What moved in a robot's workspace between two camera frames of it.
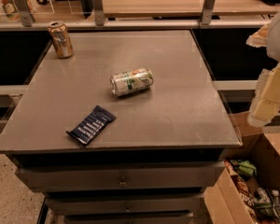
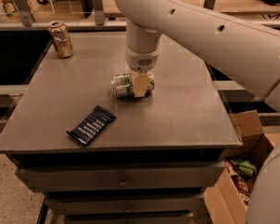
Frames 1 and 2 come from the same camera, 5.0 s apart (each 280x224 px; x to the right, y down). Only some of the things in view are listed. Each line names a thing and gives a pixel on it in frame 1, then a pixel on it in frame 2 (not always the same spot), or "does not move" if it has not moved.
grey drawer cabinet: (124, 131) does not move
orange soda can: (61, 39) does not move
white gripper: (279, 38) → (141, 61)
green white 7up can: (132, 81) does not move
